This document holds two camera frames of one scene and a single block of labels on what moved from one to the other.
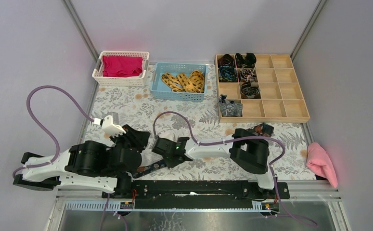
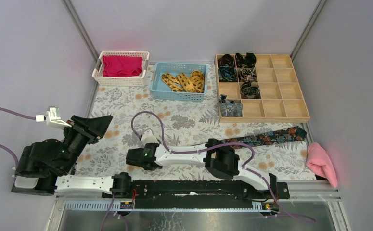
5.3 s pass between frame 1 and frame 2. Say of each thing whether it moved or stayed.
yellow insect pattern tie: stayed
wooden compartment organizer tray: stayed
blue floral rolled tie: stayed
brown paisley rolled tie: stayed
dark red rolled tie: stayed
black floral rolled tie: stayed
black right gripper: moved
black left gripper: moved
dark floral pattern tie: moved
